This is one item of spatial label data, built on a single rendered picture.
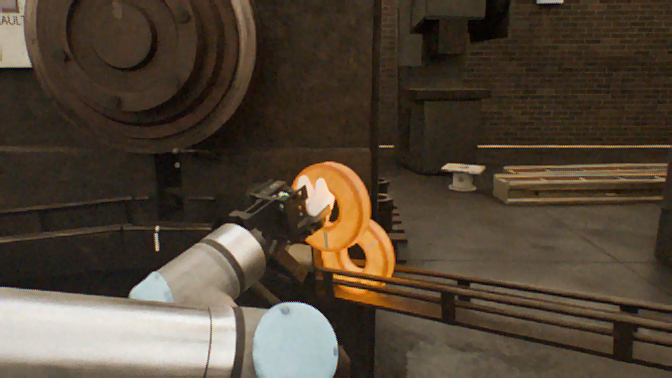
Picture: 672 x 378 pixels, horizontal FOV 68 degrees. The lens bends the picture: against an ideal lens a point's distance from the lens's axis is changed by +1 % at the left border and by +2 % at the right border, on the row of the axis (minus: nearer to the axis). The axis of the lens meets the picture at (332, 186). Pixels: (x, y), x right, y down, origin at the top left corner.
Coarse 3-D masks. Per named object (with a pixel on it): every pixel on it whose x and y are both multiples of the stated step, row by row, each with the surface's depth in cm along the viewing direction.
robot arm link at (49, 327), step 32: (0, 288) 40; (0, 320) 37; (32, 320) 38; (64, 320) 39; (96, 320) 40; (128, 320) 41; (160, 320) 43; (192, 320) 44; (224, 320) 45; (256, 320) 47; (288, 320) 46; (320, 320) 48; (0, 352) 37; (32, 352) 38; (64, 352) 38; (96, 352) 39; (128, 352) 40; (160, 352) 41; (192, 352) 42; (224, 352) 44; (256, 352) 44; (288, 352) 45; (320, 352) 47
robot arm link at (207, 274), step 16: (208, 240) 64; (192, 256) 61; (208, 256) 61; (224, 256) 62; (160, 272) 59; (176, 272) 59; (192, 272) 59; (208, 272) 60; (224, 272) 61; (240, 272) 63; (144, 288) 57; (160, 288) 56; (176, 288) 57; (192, 288) 58; (208, 288) 59; (224, 288) 61; (240, 288) 63; (192, 304) 57; (208, 304) 58; (224, 304) 59
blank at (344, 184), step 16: (320, 176) 82; (336, 176) 80; (352, 176) 80; (336, 192) 81; (352, 192) 79; (352, 208) 79; (368, 208) 80; (336, 224) 82; (352, 224) 80; (368, 224) 82; (320, 240) 84; (336, 240) 82; (352, 240) 81
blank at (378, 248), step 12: (372, 228) 90; (360, 240) 92; (372, 240) 90; (384, 240) 90; (324, 252) 98; (336, 252) 96; (372, 252) 91; (384, 252) 89; (324, 264) 98; (336, 264) 96; (348, 264) 97; (372, 264) 91; (384, 264) 90; (336, 276) 97; (348, 288) 96
